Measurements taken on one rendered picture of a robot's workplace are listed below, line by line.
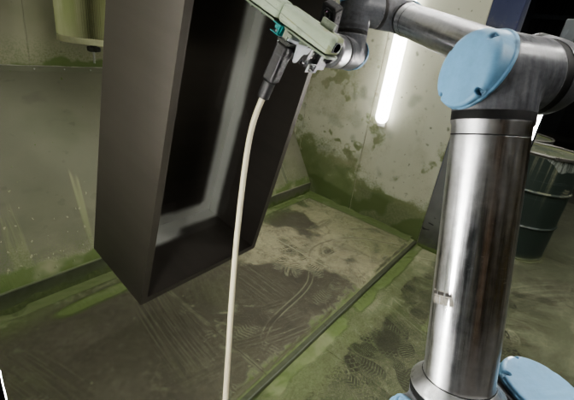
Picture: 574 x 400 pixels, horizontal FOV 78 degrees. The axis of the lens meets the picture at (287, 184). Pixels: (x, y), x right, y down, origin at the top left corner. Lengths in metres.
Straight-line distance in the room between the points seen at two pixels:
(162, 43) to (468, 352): 0.91
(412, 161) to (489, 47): 2.41
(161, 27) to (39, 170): 1.41
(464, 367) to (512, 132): 0.36
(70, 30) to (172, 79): 1.25
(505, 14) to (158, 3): 2.24
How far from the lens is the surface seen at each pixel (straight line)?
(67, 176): 2.28
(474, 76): 0.58
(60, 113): 2.38
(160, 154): 1.06
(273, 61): 0.85
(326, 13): 0.92
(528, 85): 0.60
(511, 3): 2.81
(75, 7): 2.16
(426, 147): 2.91
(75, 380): 1.84
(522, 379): 0.84
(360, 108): 3.10
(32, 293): 2.20
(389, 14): 1.12
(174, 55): 0.96
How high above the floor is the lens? 1.42
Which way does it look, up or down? 22 degrees down
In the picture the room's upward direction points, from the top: 8 degrees clockwise
